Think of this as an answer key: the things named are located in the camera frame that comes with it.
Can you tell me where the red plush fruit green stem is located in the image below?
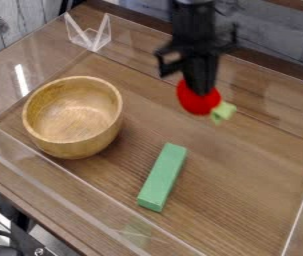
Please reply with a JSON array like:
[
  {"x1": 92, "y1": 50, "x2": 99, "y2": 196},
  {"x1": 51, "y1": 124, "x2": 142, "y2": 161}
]
[{"x1": 177, "y1": 79, "x2": 237, "y2": 125}]

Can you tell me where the light wooden bowl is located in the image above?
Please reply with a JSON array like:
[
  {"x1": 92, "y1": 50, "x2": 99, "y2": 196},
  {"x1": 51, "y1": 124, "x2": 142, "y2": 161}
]
[{"x1": 22, "y1": 76, "x2": 123, "y2": 159}]

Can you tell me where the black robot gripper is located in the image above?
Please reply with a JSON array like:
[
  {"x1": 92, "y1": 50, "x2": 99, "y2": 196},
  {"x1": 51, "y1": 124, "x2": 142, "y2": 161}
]
[{"x1": 154, "y1": 0, "x2": 238, "y2": 96}]

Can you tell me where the green rectangular block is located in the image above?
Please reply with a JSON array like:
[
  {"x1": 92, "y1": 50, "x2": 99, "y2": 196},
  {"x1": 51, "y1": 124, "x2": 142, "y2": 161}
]
[{"x1": 136, "y1": 143, "x2": 187, "y2": 212}]

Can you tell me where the black table frame bracket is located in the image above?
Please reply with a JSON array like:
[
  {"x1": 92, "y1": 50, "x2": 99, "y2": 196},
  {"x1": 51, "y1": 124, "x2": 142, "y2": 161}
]
[{"x1": 10, "y1": 223, "x2": 58, "y2": 256}]

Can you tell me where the clear acrylic tray enclosure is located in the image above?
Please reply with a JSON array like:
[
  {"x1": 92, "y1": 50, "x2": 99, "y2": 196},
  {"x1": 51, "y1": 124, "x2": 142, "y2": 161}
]
[{"x1": 0, "y1": 8, "x2": 303, "y2": 256}]

